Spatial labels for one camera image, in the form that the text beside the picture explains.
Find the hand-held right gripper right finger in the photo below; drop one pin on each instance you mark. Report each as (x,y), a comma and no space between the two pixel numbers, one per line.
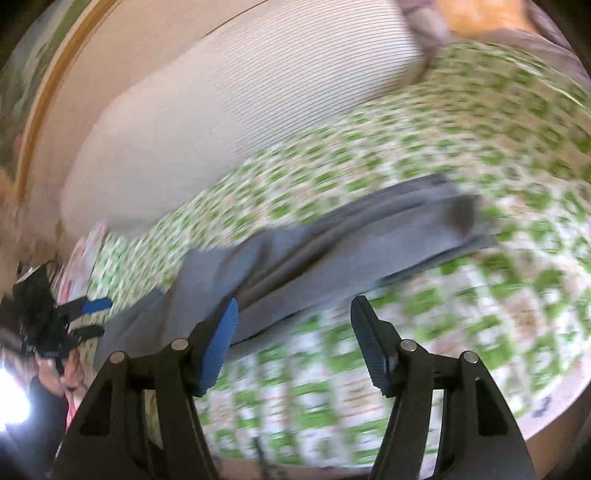
(369,341)

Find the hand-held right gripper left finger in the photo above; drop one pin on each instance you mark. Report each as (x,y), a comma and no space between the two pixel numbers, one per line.
(220,341)

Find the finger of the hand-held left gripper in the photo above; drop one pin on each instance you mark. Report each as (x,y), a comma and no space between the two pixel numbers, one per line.
(94,306)
(90,332)

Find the grey towel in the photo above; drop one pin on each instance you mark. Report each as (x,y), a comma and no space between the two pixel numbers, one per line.
(323,258)

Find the person's left forearm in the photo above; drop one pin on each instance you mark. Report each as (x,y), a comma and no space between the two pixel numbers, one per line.
(44,415)

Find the green checked blanket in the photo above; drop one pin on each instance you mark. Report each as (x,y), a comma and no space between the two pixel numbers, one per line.
(461,138)

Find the large white ribbed pillow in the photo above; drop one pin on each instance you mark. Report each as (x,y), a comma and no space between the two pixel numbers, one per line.
(231,115)

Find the orange pillow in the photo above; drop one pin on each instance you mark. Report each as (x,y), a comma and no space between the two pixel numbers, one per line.
(480,14)

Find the wooden framed wall picture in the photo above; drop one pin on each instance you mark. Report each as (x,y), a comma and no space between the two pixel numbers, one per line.
(55,78)

